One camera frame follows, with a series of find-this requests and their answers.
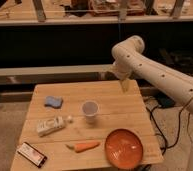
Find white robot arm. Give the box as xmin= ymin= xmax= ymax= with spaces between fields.
xmin=111 ymin=35 xmax=193 ymax=171

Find orange plate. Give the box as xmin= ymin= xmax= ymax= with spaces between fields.
xmin=104 ymin=129 xmax=143 ymax=170

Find wooden table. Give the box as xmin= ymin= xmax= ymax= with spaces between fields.
xmin=11 ymin=80 xmax=163 ymax=171

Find blue sponge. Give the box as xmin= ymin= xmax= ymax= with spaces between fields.
xmin=44 ymin=96 xmax=63 ymax=109

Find orange carrot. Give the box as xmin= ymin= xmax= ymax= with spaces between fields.
xmin=66 ymin=141 xmax=100 ymax=153

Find white tube with cap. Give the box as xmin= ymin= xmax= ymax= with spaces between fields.
xmin=36 ymin=116 xmax=73 ymax=137

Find long wooden shelf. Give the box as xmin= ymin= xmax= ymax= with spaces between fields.
xmin=0 ymin=64 xmax=114 ymax=85

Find black smartphone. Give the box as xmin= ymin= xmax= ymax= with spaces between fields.
xmin=17 ymin=142 xmax=47 ymax=168

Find black cables on floor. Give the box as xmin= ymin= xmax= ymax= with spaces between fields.
xmin=143 ymin=96 xmax=191 ymax=171

